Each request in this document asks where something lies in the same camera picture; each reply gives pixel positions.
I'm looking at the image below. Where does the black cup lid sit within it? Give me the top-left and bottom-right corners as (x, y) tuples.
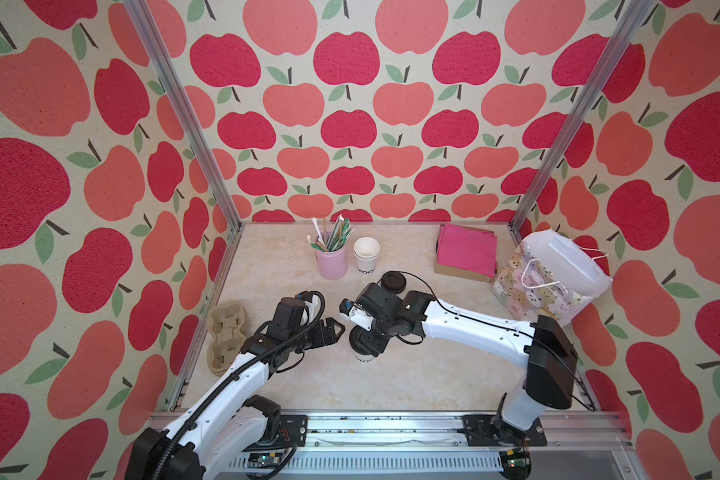
(349, 326), (375, 358)

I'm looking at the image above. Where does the white paper coffee cup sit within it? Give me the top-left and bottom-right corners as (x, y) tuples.
(354, 352), (375, 363)

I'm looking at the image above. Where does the white patterned gift bag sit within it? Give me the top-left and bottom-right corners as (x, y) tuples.
(491, 230), (612, 327)

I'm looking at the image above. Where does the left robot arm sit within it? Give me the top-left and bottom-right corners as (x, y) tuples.
(124, 290), (345, 479)

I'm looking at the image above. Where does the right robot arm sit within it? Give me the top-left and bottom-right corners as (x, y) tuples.
(339, 281), (578, 446)

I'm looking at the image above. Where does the stack of black lids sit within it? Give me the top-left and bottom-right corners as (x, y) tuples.
(380, 271), (407, 294)

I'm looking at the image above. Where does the cardboard cup carrier stack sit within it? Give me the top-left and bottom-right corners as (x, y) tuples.
(206, 301), (247, 377)

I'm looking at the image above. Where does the pink straw holder cup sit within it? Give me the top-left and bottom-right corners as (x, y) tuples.
(314, 246), (348, 280)

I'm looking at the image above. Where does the stack of white paper cups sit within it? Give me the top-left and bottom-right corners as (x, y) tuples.
(353, 237), (381, 274)

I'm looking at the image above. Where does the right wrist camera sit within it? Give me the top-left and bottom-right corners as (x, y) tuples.
(339, 299), (374, 331)

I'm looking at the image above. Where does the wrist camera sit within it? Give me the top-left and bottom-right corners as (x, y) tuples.
(339, 299), (374, 331)
(296, 291), (325, 325)

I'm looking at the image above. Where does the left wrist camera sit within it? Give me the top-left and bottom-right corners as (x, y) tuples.
(296, 291), (325, 325)

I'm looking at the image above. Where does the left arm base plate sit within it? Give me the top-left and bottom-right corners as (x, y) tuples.
(244, 415), (309, 452)

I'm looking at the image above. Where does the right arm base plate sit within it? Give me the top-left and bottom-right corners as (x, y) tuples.
(458, 414), (548, 447)

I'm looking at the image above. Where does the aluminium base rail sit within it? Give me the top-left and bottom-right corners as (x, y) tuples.
(214, 410), (645, 479)

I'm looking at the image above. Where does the left frame post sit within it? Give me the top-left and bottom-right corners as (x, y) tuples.
(124, 0), (242, 234)

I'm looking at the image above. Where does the frame post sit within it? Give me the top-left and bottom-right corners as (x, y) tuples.
(124, 0), (242, 234)
(509, 0), (654, 243)

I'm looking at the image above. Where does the right frame post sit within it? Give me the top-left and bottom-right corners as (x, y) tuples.
(509, 0), (654, 243)

